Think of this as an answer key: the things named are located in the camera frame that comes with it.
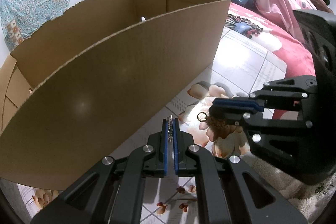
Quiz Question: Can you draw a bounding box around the silver chain necklace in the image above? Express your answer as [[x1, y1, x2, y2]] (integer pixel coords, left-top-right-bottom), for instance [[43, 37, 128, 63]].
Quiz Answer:
[[166, 115, 175, 144]]

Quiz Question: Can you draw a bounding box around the floral white plastic mat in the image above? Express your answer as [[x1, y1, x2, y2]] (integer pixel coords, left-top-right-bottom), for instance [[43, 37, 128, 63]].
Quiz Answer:
[[15, 27, 295, 224]]

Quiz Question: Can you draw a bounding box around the pink floral blanket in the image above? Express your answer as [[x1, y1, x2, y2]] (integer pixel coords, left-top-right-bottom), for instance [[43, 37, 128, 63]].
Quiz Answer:
[[227, 2, 317, 119]]

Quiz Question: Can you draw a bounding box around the brown cardboard box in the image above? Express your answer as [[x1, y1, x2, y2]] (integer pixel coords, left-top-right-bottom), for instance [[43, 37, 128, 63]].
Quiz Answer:
[[1, 0, 231, 190]]

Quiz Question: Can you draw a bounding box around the light pink quilt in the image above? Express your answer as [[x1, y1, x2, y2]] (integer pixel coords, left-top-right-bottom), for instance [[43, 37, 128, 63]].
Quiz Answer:
[[253, 0, 316, 43]]

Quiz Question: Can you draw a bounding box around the orange patterned hanging strip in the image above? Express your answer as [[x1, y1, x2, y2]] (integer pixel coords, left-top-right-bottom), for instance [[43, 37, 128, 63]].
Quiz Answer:
[[6, 19, 24, 46]]

